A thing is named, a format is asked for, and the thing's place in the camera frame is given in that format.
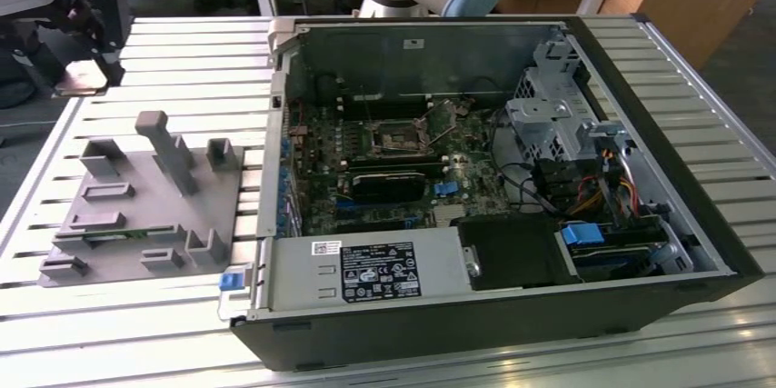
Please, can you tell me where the thin metal locking lever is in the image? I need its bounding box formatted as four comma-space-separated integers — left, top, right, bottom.
425, 120, 463, 155

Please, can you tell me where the hard disk in blue carrier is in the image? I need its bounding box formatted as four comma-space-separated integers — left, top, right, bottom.
560, 223, 665, 280

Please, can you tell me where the CPU socket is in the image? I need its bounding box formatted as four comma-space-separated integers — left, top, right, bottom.
369, 120, 433, 155

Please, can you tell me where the grey plastic parts rack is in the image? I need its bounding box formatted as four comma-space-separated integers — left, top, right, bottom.
36, 110, 248, 289

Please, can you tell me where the green RAM stick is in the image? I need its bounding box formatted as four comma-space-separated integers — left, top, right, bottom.
81, 227, 153, 242

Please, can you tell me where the black RAM slot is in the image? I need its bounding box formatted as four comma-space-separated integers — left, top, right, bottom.
347, 158, 443, 168
348, 164, 445, 175

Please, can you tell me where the black PC case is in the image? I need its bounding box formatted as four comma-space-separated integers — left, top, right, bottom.
227, 15, 765, 373

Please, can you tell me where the silver power supply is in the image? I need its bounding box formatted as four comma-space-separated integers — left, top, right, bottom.
257, 237, 475, 314

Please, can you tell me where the silver green CPU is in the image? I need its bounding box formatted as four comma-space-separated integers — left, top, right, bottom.
55, 59, 112, 96

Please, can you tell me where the silver drive cage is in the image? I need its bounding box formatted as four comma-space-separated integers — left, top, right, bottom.
505, 37, 636, 171

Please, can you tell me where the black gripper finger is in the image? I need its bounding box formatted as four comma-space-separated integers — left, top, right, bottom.
96, 51, 127, 88

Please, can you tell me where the metal socket cover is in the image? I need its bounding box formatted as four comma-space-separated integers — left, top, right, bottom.
413, 97, 473, 144

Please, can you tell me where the black plastic shroud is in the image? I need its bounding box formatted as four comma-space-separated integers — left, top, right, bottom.
457, 217, 575, 292

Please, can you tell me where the silver chipset heatsink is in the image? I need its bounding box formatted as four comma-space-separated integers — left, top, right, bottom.
435, 204, 467, 227

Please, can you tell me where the coloured power wire bundle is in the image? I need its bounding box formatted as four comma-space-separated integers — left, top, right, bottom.
568, 146, 645, 225

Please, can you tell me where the green motherboard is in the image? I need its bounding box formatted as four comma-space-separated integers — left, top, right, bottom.
284, 92, 516, 237

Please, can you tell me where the black graphics card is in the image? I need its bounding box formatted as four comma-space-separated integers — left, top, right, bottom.
349, 171, 427, 204

